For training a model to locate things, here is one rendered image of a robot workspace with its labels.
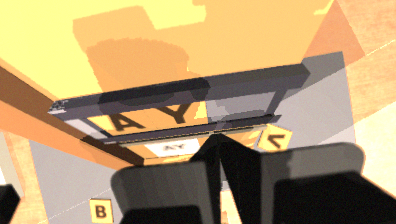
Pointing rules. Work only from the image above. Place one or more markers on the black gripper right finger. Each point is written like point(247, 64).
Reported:
point(251, 175)

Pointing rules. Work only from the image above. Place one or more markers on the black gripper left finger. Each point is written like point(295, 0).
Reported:
point(196, 181)

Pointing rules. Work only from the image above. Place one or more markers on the orange board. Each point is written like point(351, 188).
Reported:
point(63, 61)

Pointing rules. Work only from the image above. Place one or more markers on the white paper ticket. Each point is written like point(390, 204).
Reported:
point(174, 148)

